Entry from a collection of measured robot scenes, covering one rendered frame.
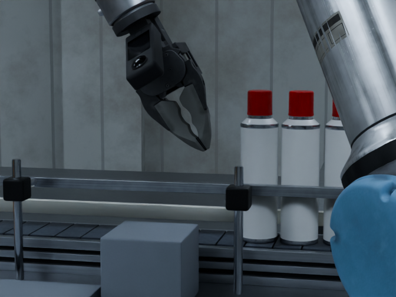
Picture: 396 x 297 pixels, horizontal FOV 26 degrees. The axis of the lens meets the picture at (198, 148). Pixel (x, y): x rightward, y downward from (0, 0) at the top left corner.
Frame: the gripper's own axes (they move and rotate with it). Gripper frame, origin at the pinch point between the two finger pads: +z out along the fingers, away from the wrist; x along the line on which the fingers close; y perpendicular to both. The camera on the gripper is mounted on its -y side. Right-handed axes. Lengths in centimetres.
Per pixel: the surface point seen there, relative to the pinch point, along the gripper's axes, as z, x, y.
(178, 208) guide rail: 6.7, 8.4, 3.1
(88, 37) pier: -55, 67, 197
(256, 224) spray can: 13.3, -1.7, -2.5
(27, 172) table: -14, 60, 77
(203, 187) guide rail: 5.4, 1.8, -3.9
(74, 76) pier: -45, 79, 196
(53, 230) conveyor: 0.6, 25.3, -0.7
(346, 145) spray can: 9.5, -17.4, -2.3
